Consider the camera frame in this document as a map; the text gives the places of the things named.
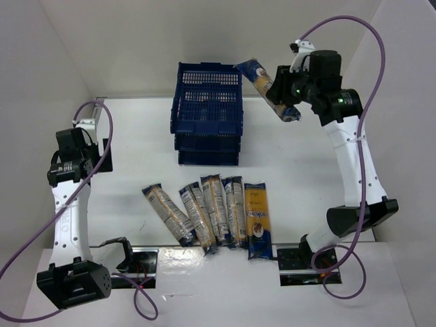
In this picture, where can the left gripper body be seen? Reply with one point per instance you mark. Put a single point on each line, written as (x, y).
(105, 160)

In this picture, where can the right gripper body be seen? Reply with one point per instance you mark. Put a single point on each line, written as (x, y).
(277, 86)

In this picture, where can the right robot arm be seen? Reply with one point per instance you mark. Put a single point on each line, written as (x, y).
(341, 116)

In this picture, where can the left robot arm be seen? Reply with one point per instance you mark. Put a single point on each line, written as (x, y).
(73, 277)

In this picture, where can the blue stacked tray shelf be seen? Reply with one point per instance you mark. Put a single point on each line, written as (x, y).
(207, 114)

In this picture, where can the leftmost spaghetti bag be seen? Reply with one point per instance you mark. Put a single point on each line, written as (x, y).
(173, 217)

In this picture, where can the yellow blue spaghetti bag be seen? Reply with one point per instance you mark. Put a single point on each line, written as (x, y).
(257, 222)

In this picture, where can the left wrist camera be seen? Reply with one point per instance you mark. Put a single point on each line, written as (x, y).
(88, 125)

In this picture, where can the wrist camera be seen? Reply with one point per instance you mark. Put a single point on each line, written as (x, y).
(88, 125)
(302, 47)

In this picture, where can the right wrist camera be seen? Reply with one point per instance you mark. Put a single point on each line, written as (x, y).
(302, 47)

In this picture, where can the aluminium table edge rail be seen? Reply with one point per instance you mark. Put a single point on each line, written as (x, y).
(97, 112)

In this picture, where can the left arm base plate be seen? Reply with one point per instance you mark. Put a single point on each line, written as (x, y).
(141, 267)

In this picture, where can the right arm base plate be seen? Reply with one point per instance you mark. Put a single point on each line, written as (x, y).
(295, 270)

